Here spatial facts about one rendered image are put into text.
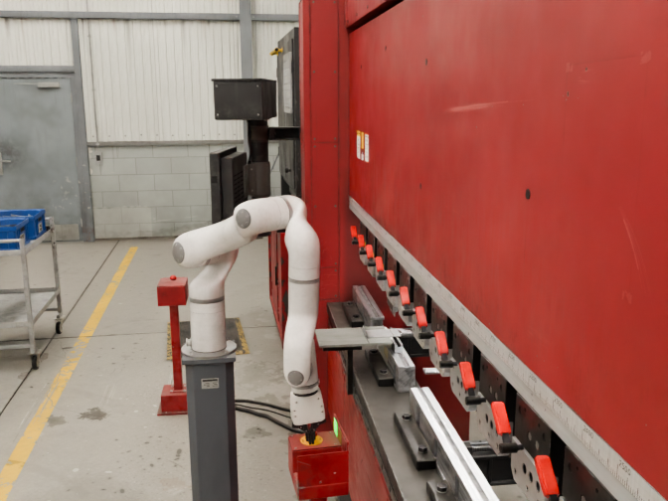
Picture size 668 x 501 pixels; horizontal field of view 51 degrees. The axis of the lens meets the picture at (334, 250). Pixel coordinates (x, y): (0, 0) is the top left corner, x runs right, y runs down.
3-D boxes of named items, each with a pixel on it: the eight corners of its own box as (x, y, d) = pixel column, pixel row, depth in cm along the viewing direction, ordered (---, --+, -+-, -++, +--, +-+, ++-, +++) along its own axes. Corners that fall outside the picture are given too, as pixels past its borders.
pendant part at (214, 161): (229, 211, 390) (227, 146, 382) (250, 211, 390) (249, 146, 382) (211, 226, 346) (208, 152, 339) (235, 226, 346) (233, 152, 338)
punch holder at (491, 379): (475, 425, 150) (478, 352, 147) (514, 422, 151) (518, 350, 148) (500, 460, 136) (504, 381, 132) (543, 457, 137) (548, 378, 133)
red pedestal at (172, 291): (160, 402, 439) (152, 272, 422) (201, 400, 442) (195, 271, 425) (156, 416, 420) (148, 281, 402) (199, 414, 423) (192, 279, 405)
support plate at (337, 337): (314, 331, 267) (314, 329, 267) (383, 328, 270) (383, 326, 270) (319, 348, 249) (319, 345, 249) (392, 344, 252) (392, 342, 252)
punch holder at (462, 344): (449, 388, 170) (451, 322, 166) (483, 386, 171) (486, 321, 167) (468, 415, 155) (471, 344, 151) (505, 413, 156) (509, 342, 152)
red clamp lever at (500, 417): (490, 400, 129) (502, 451, 123) (511, 399, 129) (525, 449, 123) (487, 404, 130) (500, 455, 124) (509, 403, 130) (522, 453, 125)
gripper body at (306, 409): (319, 379, 216) (322, 413, 219) (286, 385, 214) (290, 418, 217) (324, 389, 209) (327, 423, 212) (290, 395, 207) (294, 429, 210)
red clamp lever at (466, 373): (457, 360, 148) (467, 403, 142) (476, 359, 148) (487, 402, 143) (456, 364, 149) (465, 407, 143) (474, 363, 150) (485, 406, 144)
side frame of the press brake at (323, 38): (304, 442, 386) (297, 2, 337) (454, 433, 396) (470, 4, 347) (308, 466, 362) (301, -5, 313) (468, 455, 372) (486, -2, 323)
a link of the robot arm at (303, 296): (313, 289, 192) (310, 392, 199) (321, 273, 207) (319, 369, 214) (280, 286, 193) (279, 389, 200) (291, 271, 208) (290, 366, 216)
